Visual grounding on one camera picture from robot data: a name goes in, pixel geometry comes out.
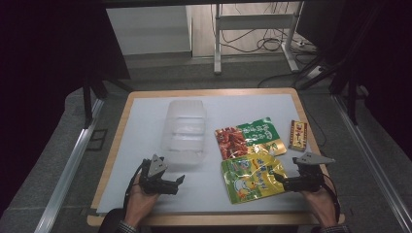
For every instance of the white table mat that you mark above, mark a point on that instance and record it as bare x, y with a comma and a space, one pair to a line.
200, 194

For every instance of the aluminium floor rail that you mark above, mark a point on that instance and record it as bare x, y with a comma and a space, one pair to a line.
69, 165
372, 161

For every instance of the black floor plate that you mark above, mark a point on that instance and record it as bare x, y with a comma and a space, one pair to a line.
97, 139

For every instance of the clear plastic storage box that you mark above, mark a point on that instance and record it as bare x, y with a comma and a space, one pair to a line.
184, 136

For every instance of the yellow and green snack packet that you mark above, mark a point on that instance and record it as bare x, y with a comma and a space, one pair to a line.
251, 179

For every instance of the dark curtain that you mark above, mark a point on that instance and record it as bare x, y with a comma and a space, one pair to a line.
382, 64
48, 64

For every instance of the black metal stand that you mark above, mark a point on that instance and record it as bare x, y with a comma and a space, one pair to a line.
86, 100
351, 97

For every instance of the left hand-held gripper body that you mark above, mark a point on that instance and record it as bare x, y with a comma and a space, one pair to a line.
157, 166

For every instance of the person's right hand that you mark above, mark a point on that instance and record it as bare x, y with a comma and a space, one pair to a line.
320, 205

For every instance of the person's left hand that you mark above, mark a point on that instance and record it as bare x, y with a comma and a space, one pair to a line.
139, 202

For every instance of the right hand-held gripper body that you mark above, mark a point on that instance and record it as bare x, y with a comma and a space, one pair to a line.
307, 176

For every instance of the red and green snack packet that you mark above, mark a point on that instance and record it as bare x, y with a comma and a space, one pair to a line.
249, 137

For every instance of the white panel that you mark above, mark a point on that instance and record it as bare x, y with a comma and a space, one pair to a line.
149, 30

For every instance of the white power strip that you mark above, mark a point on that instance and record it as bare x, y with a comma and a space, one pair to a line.
315, 72

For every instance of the black rounded object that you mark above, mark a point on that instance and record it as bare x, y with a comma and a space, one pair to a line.
110, 221

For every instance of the white metal desk frame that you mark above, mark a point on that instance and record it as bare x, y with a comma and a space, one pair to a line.
254, 22

